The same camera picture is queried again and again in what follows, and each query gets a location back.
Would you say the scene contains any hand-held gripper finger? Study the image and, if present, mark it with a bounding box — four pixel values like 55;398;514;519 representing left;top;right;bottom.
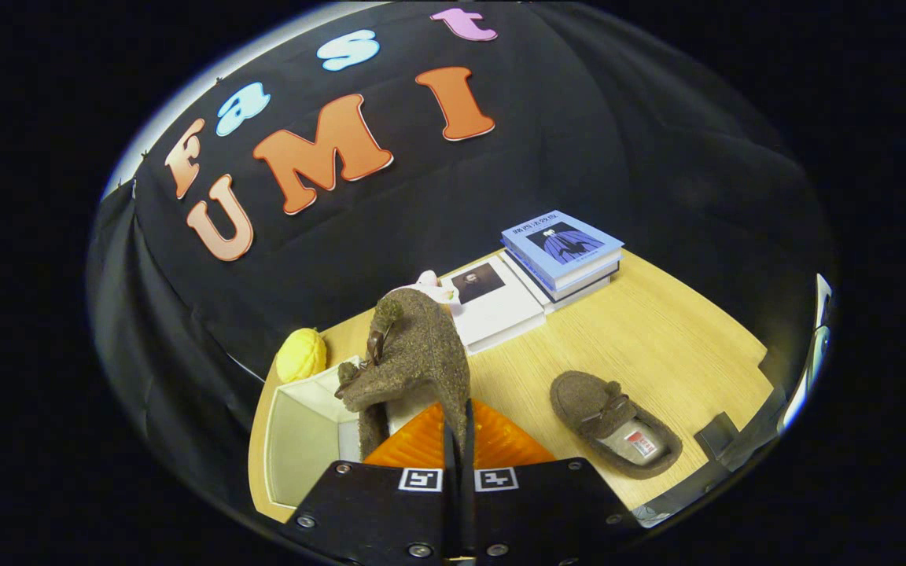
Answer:
462;399;646;563
280;401;460;563

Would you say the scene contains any brown fuzzy slipper shoe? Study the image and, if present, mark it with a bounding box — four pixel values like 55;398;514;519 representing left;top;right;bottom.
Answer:
549;369;685;481
333;286;474;466

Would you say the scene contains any grey fabric storage box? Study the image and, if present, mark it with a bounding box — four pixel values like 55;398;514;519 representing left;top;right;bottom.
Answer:
263;355;392;511

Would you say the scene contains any white book with portrait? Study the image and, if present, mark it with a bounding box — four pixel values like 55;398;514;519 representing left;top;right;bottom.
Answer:
438;252;549;357

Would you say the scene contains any pink and green plush toy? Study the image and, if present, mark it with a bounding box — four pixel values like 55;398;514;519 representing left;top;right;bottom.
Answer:
412;269;462;309

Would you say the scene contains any yellow plush ball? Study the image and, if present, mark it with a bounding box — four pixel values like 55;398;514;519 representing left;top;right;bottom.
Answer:
274;327;329;385

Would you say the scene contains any thick white book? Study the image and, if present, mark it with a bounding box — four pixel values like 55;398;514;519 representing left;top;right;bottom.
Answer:
499;249;624;316

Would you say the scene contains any blue cover book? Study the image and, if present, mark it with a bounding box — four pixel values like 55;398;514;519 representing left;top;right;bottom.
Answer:
499;208;626;294

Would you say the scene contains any black table clamp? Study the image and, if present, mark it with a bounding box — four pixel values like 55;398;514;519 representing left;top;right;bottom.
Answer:
692;410;742;461

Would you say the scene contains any black backdrop cloth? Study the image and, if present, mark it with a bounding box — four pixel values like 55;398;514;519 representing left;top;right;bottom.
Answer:
85;0;839;504

